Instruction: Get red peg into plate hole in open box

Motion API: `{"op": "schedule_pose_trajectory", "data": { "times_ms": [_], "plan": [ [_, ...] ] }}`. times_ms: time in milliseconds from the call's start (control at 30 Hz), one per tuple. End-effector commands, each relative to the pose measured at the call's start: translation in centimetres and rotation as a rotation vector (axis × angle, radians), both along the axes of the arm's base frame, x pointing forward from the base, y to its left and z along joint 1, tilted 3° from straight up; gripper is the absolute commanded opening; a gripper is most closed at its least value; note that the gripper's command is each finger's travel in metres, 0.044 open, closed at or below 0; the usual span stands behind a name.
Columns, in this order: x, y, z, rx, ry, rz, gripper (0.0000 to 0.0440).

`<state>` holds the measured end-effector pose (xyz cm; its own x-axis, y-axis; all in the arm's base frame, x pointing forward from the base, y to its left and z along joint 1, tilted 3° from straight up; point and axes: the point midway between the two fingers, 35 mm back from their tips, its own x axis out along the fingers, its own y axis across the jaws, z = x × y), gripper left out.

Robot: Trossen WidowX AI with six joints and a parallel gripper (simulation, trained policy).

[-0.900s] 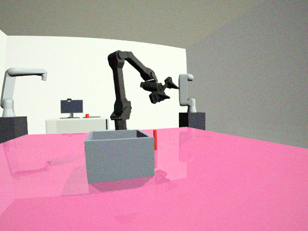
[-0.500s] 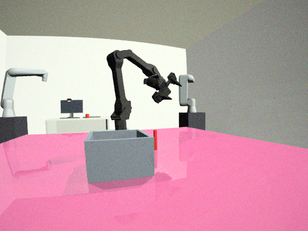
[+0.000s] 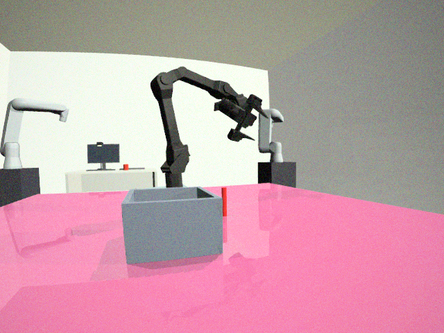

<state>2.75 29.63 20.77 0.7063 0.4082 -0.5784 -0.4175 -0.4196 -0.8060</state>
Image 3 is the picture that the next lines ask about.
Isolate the red peg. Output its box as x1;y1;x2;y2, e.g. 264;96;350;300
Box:
221;187;227;216

